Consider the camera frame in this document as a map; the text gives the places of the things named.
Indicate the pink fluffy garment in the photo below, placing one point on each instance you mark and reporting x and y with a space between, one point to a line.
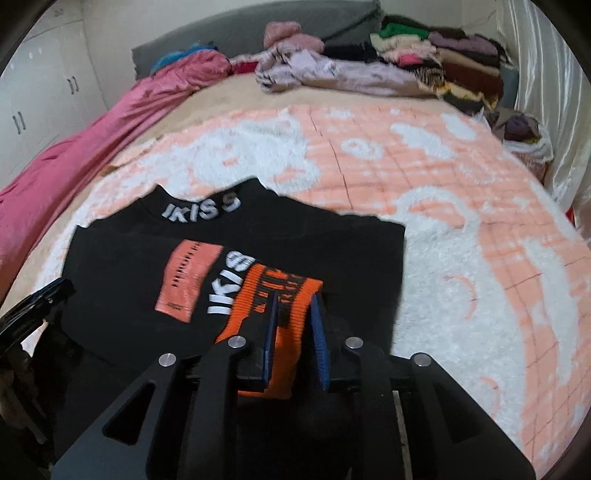
290 33

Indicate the stack of folded clothes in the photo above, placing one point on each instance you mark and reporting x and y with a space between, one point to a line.
465 70

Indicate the white wardrobe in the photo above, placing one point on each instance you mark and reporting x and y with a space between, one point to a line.
49 92

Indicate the red garment near headboard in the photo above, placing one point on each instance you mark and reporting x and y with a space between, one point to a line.
244 67

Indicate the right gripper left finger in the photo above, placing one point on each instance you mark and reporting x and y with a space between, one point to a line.
119 443

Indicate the pink satin duvet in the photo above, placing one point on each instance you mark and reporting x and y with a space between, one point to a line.
34 200

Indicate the black sweater with orange cuffs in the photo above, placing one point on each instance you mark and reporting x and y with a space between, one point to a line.
165 275

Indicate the beige bed sheet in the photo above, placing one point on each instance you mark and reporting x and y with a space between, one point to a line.
232 94

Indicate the person's left hand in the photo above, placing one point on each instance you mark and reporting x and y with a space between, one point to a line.
19 408

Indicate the lilac crumpled garment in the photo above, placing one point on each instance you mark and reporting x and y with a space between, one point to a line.
285 69

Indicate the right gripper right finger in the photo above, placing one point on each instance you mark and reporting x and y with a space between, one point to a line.
391 417

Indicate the pink and white plaid blanket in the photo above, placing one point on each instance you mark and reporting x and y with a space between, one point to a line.
498 285

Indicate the white bag of clothes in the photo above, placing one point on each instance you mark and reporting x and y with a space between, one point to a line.
525 137

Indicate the white satin curtain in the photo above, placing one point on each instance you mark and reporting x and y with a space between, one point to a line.
554 88

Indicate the blue cloth near headboard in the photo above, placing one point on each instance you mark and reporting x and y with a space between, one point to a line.
173 56

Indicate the grey quilted headboard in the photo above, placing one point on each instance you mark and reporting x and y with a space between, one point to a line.
240 31

